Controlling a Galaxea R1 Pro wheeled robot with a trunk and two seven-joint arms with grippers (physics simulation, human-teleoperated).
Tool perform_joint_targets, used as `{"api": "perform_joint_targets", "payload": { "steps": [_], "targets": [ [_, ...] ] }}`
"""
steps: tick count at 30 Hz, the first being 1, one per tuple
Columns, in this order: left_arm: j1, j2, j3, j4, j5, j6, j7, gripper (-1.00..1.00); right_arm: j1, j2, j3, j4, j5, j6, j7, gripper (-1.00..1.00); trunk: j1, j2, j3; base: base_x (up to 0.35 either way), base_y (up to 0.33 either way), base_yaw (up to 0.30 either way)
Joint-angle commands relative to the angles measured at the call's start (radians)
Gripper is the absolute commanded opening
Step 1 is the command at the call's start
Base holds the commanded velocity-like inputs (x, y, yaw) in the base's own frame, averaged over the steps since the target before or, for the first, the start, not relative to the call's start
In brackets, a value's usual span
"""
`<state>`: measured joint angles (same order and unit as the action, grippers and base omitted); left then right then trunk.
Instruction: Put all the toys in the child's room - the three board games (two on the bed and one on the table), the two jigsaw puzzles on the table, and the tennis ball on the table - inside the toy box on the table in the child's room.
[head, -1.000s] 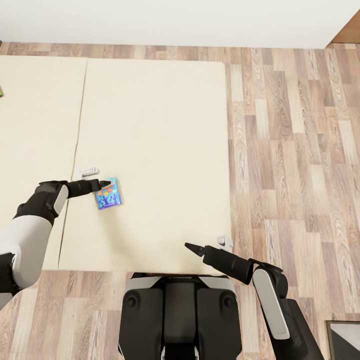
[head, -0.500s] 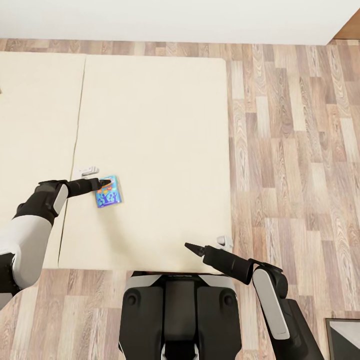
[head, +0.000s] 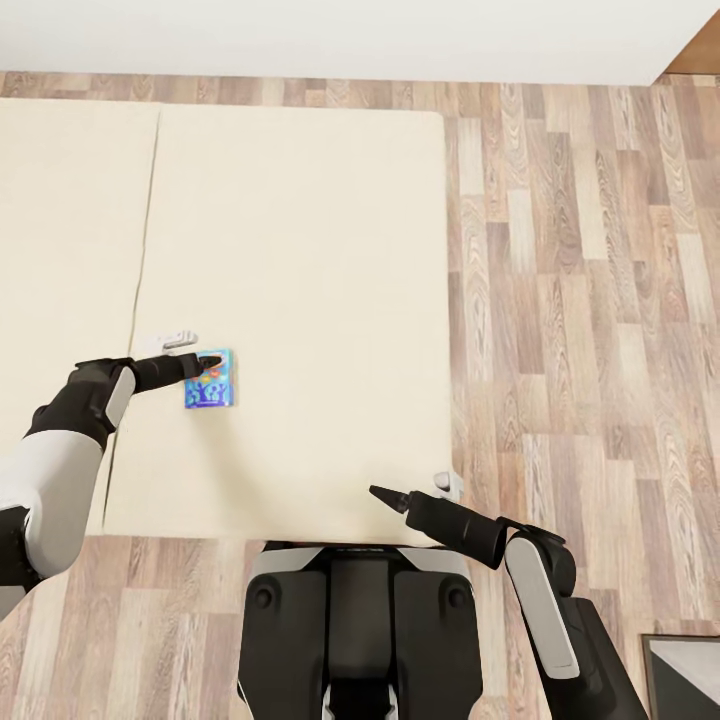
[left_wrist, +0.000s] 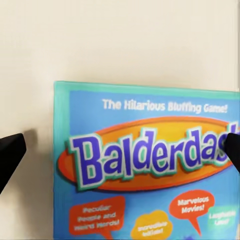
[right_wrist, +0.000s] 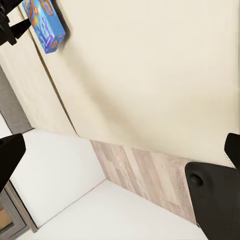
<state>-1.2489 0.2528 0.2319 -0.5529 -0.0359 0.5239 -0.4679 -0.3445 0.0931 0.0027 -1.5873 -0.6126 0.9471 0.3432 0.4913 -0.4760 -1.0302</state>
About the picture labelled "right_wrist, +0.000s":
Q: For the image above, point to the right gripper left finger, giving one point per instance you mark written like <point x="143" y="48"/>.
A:
<point x="12" y="149"/>

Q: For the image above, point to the bed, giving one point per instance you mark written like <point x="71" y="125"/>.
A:
<point x="156" y="75"/>

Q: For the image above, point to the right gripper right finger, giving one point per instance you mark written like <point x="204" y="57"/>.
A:
<point x="232" y="149"/>

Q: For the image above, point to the board game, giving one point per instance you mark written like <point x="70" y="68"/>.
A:
<point x="45" y="22"/>

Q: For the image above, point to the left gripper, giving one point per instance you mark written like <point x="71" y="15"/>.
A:
<point x="11" y="33"/>

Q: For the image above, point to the fixed window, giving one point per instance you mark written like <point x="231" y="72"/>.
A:
<point x="15" y="219"/>

